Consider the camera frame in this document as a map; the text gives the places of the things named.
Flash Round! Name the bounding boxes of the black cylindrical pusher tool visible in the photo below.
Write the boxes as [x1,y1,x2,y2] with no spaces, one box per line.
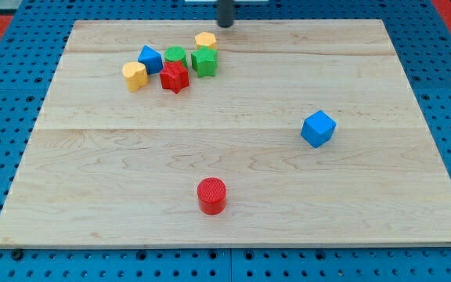
[217,0,235,28]

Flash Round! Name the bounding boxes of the yellow hexagon block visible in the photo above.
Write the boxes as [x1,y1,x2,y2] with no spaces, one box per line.
[195,32,218,49]

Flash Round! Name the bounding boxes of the green star block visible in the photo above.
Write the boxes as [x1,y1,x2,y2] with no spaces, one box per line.
[191,46,218,78]

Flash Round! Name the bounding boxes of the red star block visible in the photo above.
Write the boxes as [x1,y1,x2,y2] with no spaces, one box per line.
[160,61,189,94]

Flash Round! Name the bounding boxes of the green cylinder block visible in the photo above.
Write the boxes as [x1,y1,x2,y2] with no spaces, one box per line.
[164,45,188,68]

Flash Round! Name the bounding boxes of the blue triangle block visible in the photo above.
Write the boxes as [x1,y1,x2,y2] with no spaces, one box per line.
[138,45,163,74]

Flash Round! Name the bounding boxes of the yellow heart block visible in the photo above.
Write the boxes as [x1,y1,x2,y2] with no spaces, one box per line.
[121,61,150,92]

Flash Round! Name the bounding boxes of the wooden board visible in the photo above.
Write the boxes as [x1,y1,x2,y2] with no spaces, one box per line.
[0,20,451,249]

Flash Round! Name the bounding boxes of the blue cube block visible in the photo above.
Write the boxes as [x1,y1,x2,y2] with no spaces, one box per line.
[301,110,337,148]

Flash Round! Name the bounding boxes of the red cylinder block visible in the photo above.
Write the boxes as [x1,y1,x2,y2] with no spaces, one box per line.
[197,177,227,215]

